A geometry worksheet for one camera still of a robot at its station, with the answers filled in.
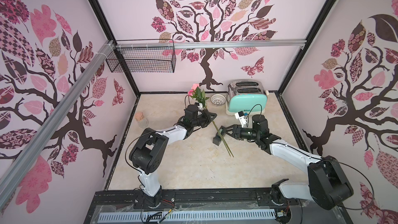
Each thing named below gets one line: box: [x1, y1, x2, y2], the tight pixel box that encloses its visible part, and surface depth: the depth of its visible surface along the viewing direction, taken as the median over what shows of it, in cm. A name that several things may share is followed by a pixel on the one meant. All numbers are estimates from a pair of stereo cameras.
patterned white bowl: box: [210, 93, 227, 106], surface depth 116 cm
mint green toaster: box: [225, 79, 269, 116], surface depth 100 cm
